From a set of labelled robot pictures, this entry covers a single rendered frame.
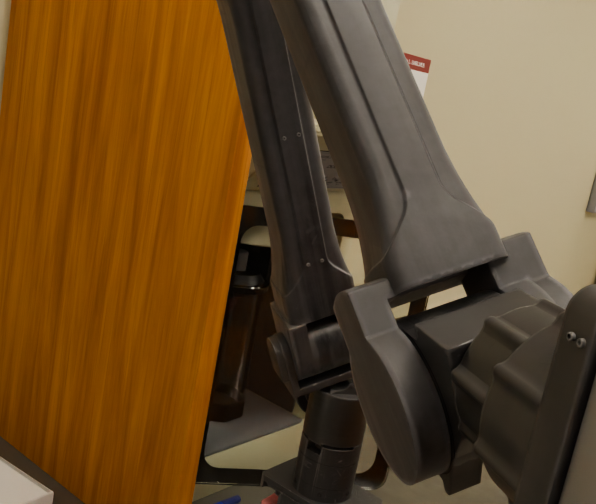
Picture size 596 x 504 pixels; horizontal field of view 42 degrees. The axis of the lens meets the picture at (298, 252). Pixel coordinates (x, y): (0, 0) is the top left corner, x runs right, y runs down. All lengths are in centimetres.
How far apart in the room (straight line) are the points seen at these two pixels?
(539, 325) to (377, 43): 18
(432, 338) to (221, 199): 57
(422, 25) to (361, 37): 170
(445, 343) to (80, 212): 80
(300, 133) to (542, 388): 36
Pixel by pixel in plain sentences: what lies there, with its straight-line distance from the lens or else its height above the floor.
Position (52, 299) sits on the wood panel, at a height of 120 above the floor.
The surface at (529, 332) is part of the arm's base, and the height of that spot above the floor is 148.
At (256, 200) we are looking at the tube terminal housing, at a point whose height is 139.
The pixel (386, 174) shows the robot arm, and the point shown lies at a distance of 38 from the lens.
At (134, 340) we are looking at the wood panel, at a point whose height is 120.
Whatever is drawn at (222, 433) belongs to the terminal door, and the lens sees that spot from 110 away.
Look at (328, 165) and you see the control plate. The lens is 103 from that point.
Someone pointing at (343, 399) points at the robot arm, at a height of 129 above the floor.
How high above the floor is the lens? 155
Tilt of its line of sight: 12 degrees down
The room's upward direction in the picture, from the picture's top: 11 degrees clockwise
